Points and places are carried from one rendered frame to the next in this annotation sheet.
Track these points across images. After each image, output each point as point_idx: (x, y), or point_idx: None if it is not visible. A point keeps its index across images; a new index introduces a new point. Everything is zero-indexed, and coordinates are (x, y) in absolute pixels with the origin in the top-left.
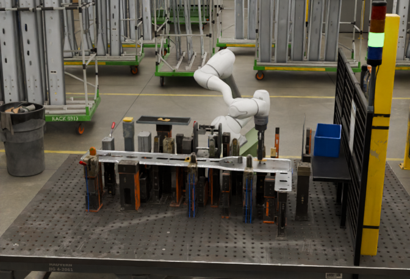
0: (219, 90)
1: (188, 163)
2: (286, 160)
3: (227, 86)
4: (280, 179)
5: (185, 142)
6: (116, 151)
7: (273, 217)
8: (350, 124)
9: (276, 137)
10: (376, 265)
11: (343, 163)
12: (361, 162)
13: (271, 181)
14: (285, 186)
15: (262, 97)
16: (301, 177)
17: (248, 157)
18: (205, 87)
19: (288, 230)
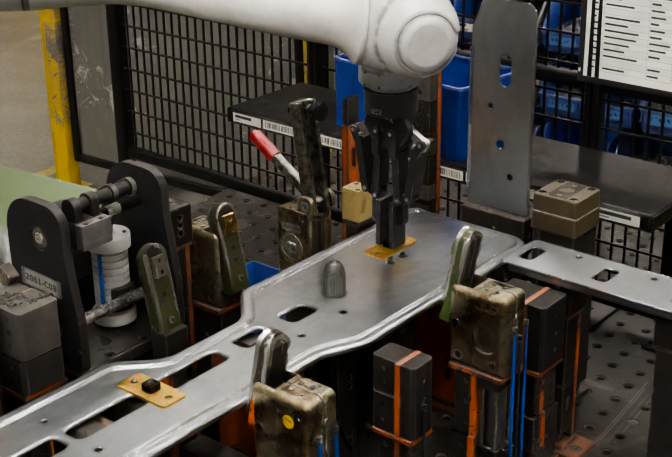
0: None
1: (203, 406)
2: (413, 214)
3: None
4: (583, 274)
5: (34, 320)
6: None
7: (554, 440)
8: (587, 2)
9: (352, 138)
10: None
11: (571, 148)
12: None
13: (560, 299)
14: (662, 287)
15: None
16: (581, 240)
17: (473, 239)
18: (6, 4)
19: (631, 452)
